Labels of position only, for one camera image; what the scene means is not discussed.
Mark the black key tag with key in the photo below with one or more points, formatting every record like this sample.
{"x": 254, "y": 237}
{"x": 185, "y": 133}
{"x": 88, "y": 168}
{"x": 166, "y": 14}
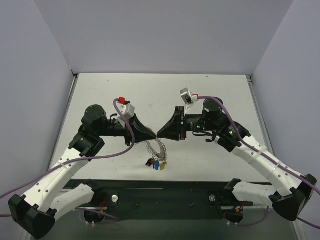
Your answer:
{"x": 151, "y": 163}

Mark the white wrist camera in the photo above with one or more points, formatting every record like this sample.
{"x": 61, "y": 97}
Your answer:
{"x": 189, "y": 99}
{"x": 126, "y": 109}

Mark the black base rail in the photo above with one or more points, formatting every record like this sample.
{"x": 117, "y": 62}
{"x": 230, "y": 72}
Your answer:
{"x": 164, "y": 200}

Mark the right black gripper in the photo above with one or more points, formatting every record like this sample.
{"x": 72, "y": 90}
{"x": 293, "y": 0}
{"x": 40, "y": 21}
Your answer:
{"x": 181, "y": 123}

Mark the aluminium table frame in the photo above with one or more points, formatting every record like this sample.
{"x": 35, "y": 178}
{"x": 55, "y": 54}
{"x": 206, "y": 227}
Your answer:
{"x": 260, "y": 117}

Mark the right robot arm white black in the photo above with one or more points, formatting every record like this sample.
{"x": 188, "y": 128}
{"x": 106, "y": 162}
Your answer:
{"x": 288, "y": 192}

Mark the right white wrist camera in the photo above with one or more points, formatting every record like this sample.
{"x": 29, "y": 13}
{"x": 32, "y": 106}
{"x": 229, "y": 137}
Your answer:
{"x": 189, "y": 99}

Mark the amber transparent key tag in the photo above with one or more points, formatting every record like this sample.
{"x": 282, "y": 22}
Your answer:
{"x": 162, "y": 166}

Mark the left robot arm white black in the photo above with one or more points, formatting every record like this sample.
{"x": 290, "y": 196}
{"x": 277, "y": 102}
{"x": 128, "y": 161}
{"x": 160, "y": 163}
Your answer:
{"x": 38, "y": 209}

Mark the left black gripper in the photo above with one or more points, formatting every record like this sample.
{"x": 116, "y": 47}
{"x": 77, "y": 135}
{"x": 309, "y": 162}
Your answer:
{"x": 128, "y": 132}

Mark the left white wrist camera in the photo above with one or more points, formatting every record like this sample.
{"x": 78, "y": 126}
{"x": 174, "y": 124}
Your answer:
{"x": 126, "y": 109}

